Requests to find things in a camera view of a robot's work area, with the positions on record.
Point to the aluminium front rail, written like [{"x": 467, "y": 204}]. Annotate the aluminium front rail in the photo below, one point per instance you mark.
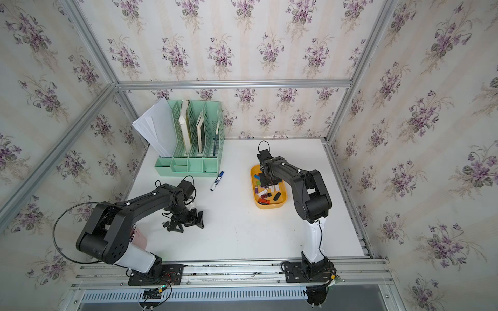
[{"x": 240, "y": 273}]

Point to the dark pen in organizer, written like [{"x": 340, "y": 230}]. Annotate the dark pen in organizer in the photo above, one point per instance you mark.
[{"x": 216, "y": 140}]

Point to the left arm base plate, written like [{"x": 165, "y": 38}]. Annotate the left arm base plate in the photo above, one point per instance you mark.
[{"x": 167, "y": 274}]

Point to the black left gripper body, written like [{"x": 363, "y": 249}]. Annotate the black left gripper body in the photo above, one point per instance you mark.
[{"x": 189, "y": 218}]

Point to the white book in organizer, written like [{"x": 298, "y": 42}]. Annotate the white book in organizer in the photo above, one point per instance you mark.
[{"x": 184, "y": 126}]

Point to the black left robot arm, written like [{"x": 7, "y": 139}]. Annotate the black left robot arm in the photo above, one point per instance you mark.
[{"x": 106, "y": 235}]

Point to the red rectangular usb drive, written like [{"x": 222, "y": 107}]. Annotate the red rectangular usb drive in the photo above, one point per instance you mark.
[{"x": 264, "y": 201}]

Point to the pink pen cup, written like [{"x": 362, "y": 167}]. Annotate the pink pen cup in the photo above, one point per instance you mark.
[{"x": 138, "y": 239}]

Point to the blue white marker pen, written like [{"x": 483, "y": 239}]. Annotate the blue white marker pen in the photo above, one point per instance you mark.
[{"x": 216, "y": 182}]

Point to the beige notebook in organizer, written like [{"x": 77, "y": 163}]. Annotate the beige notebook in organizer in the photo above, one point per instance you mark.
[{"x": 200, "y": 133}]

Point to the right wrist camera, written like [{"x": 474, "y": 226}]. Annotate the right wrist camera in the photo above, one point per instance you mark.
[{"x": 263, "y": 156}]

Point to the yellow plastic storage box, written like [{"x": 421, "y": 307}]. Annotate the yellow plastic storage box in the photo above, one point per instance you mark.
[{"x": 255, "y": 170}]

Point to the green desk file organizer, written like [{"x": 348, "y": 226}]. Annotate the green desk file organizer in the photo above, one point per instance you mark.
[{"x": 197, "y": 165}]

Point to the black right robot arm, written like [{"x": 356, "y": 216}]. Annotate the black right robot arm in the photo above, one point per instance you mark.
[{"x": 312, "y": 203}]

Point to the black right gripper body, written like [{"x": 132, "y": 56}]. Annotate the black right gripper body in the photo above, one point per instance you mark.
[{"x": 266, "y": 180}]

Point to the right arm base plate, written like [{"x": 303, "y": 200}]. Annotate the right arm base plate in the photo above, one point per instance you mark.
[{"x": 321, "y": 272}]

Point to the white paper stack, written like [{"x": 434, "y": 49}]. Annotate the white paper stack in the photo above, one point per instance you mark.
[{"x": 157, "y": 127}]

